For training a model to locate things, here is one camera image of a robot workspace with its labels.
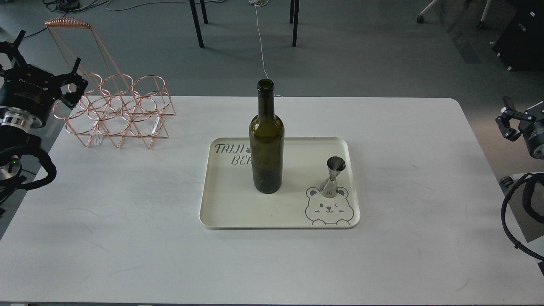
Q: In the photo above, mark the black equipment case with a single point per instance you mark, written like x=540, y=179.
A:
x=521, y=45

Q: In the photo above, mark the cream bear serving tray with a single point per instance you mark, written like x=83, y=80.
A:
x=231, y=201

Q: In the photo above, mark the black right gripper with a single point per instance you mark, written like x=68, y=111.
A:
x=532, y=126

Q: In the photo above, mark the steel double jigger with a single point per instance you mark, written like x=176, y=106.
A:
x=328, y=188

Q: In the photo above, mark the copper wire wine rack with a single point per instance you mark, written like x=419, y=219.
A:
x=115, y=106

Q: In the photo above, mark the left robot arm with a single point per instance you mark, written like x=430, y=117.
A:
x=17, y=141

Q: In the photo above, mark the dark green wine bottle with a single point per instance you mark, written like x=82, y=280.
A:
x=266, y=134

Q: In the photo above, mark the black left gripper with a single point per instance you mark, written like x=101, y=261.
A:
x=26, y=91

